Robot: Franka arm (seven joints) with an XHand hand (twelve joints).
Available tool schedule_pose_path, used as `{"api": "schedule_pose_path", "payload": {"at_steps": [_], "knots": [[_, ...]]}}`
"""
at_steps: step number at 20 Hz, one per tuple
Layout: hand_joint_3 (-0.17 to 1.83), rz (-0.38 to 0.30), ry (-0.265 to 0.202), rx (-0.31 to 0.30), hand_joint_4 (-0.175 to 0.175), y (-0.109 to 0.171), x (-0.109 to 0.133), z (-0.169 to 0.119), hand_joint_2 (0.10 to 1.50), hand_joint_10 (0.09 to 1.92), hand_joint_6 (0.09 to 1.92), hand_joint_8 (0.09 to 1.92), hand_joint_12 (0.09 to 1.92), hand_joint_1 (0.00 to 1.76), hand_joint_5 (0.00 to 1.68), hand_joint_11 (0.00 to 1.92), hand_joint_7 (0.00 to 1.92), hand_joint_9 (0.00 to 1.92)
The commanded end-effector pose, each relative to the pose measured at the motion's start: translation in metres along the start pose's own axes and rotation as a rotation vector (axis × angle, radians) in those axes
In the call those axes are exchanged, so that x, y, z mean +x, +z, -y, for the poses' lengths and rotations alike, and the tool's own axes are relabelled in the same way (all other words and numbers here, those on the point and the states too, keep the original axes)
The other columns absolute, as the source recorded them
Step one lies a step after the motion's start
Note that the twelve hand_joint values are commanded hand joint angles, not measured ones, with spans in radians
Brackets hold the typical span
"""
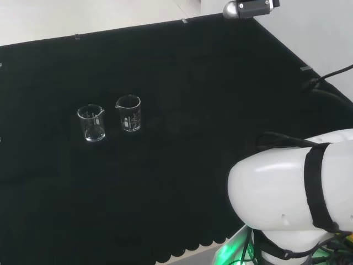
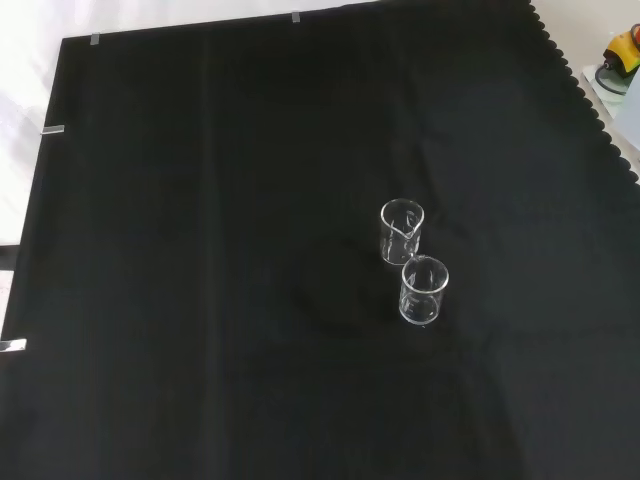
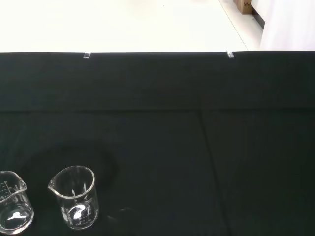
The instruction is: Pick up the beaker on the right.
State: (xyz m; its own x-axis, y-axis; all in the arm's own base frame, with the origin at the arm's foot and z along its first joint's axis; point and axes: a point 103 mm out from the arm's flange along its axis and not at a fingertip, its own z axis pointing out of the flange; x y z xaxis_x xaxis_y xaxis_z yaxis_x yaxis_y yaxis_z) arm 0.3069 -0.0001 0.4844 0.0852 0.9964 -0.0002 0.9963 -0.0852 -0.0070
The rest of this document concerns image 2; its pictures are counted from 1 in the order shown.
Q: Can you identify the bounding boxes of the black bench cloth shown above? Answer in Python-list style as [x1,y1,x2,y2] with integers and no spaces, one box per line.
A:
[0,0,640,480]

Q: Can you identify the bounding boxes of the clear glass beaker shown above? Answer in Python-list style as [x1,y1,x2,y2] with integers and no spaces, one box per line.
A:
[398,254,450,325]
[379,198,425,266]

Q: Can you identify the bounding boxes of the pale board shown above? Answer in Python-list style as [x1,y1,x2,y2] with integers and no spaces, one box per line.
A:
[579,62,640,121]

